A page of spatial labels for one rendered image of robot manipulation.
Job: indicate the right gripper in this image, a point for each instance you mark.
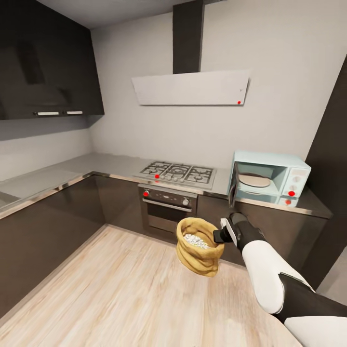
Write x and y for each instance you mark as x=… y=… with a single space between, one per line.
x=220 y=236

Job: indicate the drop in sink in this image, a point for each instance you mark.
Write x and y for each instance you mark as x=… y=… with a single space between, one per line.
x=24 y=187

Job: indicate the microwave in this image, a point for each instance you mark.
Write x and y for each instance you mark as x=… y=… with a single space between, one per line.
x=273 y=173

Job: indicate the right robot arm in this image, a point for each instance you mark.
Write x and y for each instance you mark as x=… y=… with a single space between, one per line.
x=314 y=320

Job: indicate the range hood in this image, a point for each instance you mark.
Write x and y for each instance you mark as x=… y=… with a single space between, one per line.
x=188 y=85

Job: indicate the oven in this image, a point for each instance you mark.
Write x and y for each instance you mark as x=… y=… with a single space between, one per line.
x=163 y=208

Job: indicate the popcorn bag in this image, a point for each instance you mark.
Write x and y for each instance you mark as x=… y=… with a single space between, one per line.
x=201 y=260

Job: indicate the cabinet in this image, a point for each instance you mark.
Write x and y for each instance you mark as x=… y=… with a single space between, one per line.
x=47 y=64

